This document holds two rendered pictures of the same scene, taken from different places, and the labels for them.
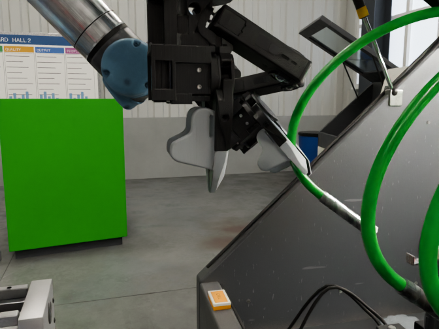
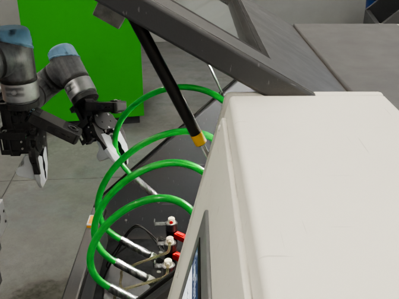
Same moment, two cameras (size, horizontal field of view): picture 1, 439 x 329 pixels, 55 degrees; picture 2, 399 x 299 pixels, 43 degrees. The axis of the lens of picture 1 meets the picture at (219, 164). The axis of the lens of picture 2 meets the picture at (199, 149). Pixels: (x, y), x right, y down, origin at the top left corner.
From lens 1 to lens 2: 0.87 m
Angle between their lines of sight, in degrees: 20
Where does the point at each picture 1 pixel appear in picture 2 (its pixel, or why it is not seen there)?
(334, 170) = (180, 145)
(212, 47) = (25, 133)
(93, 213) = (110, 92)
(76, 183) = (93, 63)
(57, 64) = not seen: outside the picture
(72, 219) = not seen: hidden behind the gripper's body
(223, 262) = not seen: hidden behind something
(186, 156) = (23, 174)
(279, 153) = (105, 152)
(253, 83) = (95, 107)
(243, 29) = (40, 123)
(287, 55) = (64, 133)
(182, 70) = (13, 142)
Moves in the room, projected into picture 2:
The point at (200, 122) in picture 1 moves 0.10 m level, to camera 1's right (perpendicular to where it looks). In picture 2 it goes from (27, 161) to (69, 165)
